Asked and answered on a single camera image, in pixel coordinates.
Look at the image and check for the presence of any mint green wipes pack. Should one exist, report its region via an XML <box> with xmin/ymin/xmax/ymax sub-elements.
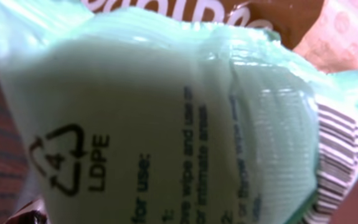
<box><xmin>0</xmin><ymin>1</ymin><xmax>358</xmax><ymax>224</ymax></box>

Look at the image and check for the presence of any brown snack packet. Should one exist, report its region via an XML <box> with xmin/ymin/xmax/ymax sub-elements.
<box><xmin>82</xmin><ymin>0</ymin><xmax>324</xmax><ymax>49</ymax></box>

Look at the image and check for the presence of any pink patterned packet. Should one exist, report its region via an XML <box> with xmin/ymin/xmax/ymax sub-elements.
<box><xmin>294</xmin><ymin>0</ymin><xmax>358</xmax><ymax>73</ymax></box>

